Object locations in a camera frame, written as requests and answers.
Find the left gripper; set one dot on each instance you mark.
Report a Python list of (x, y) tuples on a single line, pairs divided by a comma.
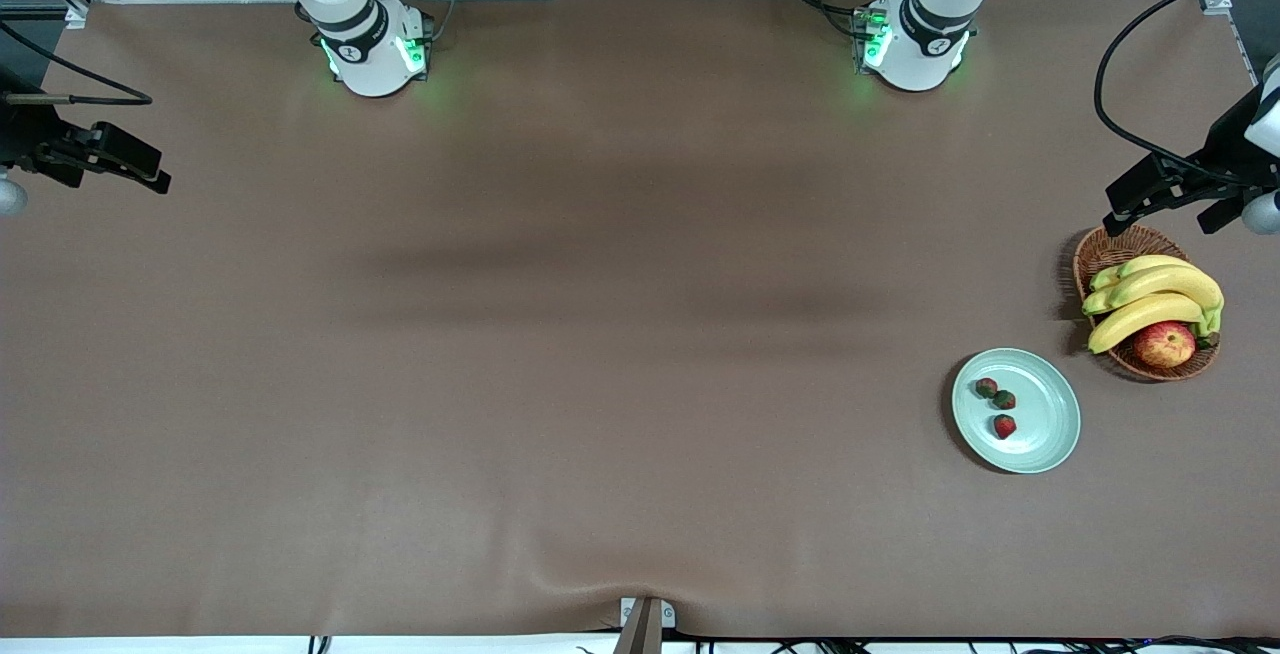
[(1226, 146)]

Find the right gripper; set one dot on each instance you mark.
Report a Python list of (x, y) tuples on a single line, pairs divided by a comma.
[(22, 135)]

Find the red strawberry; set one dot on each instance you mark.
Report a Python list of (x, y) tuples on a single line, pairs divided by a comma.
[(1003, 399), (986, 387), (1005, 426)]

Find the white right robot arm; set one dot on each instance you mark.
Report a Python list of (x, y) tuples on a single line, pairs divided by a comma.
[(370, 64)]

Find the mint green round plate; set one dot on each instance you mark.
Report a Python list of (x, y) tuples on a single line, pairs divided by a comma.
[(1045, 414)]

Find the green-tipped yellow banana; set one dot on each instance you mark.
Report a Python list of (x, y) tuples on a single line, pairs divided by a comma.
[(1150, 262), (1170, 282)]

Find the brown wicker basket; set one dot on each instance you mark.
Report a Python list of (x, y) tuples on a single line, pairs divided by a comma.
[(1110, 246)]

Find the red yellow apple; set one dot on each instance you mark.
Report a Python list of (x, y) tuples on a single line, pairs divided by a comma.
[(1165, 346)]

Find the brown table cover mat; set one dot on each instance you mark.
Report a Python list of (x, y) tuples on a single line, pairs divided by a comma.
[(600, 484)]

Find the grey metal table bracket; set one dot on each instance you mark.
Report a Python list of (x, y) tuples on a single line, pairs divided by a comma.
[(645, 629)]

